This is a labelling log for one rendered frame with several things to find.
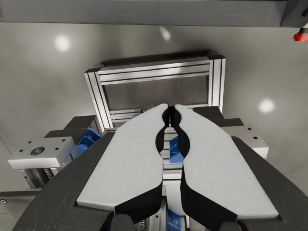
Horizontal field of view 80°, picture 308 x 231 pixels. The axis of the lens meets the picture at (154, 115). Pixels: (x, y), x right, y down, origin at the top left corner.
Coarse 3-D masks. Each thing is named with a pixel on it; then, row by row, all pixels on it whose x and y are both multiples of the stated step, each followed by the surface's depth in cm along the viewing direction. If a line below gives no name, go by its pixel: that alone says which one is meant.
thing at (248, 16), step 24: (0, 0) 33; (24, 0) 33; (48, 0) 32; (72, 0) 32; (96, 0) 32; (120, 0) 32; (144, 0) 32; (168, 0) 31; (192, 0) 31; (216, 0) 31; (240, 0) 31; (264, 0) 31; (144, 24) 34; (168, 24) 33; (192, 24) 33; (216, 24) 33; (240, 24) 32; (264, 24) 32
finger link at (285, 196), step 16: (240, 144) 8; (256, 160) 8; (256, 176) 7; (272, 176) 7; (272, 192) 6; (288, 192) 6; (288, 208) 6; (304, 208) 6; (240, 224) 6; (256, 224) 5; (272, 224) 5; (288, 224) 5; (304, 224) 5
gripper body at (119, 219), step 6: (114, 216) 5; (120, 216) 5; (126, 216) 5; (114, 222) 5; (120, 222) 5; (126, 222) 5; (132, 222) 5; (228, 222) 5; (234, 222) 5; (114, 228) 5; (120, 228) 5; (126, 228) 5; (132, 228) 5; (222, 228) 5; (228, 228) 5; (234, 228) 5; (240, 228) 5
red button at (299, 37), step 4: (300, 28) 45; (304, 28) 44; (300, 32) 45; (304, 32) 45; (296, 36) 46; (300, 36) 45; (304, 36) 44; (296, 40) 46; (300, 40) 45; (304, 40) 45
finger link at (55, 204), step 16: (96, 144) 8; (80, 160) 7; (96, 160) 7; (64, 176) 7; (80, 176) 7; (48, 192) 6; (64, 192) 6; (80, 192) 6; (32, 208) 6; (48, 208) 6; (64, 208) 6; (80, 208) 6; (96, 208) 6; (16, 224) 5; (32, 224) 5; (48, 224) 5; (64, 224) 5; (80, 224) 5; (96, 224) 5
